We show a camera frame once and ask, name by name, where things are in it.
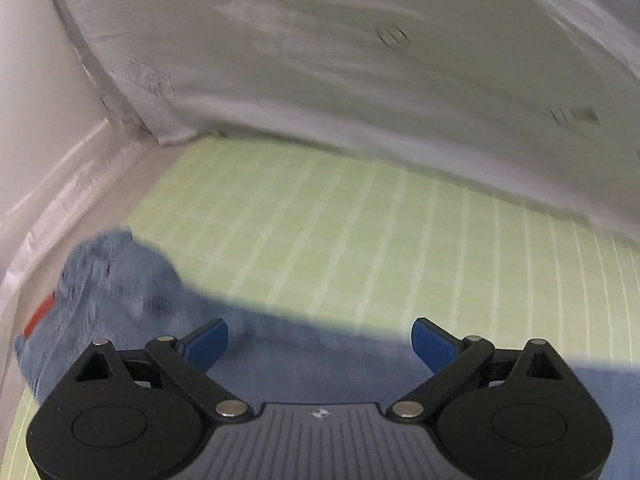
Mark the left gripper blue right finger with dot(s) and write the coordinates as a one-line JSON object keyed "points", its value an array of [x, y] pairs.
{"points": [[433, 345]]}

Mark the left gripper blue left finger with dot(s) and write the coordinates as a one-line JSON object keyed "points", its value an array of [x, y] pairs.
{"points": [[206, 345]]}

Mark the blue denim jeans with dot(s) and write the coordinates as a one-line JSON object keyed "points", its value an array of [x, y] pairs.
{"points": [[139, 377]]}

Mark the green grid cutting mat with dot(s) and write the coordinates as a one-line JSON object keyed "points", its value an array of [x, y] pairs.
{"points": [[370, 245]]}

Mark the clear plastic bag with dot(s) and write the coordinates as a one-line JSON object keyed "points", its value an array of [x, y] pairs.
{"points": [[94, 185]]}

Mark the white printed carrot sheet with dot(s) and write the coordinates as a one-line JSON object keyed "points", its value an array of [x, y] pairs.
{"points": [[536, 98]]}

